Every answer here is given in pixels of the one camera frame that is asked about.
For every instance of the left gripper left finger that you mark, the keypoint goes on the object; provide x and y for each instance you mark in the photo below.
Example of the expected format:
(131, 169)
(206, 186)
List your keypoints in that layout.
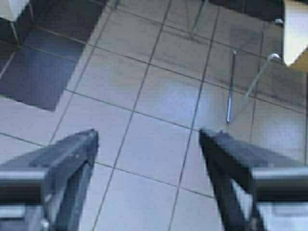
(45, 190)

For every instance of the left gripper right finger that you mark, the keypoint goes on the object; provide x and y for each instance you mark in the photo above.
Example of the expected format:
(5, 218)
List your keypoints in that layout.
(256, 189)

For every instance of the light wooden chair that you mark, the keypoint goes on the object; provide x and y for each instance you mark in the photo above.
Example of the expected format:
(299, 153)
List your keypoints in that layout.
(294, 49)

